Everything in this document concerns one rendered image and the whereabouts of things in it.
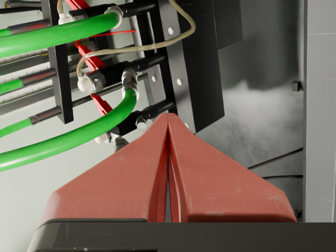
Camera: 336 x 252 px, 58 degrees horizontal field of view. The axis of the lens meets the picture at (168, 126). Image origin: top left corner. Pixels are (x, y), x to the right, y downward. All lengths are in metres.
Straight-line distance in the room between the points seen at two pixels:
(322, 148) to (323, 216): 0.11
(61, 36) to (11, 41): 0.03
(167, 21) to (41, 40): 0.27
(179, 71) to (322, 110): 0.21
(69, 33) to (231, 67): 0.41
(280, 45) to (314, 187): 0.23
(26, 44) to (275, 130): 0.47
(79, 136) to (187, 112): 0.28
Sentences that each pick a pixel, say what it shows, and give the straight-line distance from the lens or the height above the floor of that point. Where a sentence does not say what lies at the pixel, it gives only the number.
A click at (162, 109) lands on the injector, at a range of 0.50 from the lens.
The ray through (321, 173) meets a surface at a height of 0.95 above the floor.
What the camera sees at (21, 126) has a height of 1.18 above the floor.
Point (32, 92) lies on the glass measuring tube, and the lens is 0.69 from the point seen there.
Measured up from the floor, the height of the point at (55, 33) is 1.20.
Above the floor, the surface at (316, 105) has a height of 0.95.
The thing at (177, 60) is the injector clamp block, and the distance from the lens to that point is 0.48.
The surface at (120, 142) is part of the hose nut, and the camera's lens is 0.40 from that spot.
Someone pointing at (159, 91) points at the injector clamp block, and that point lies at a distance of 0.54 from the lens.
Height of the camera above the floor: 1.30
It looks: 34 degrees down
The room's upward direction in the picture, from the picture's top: 119 degrees counter-clockwise
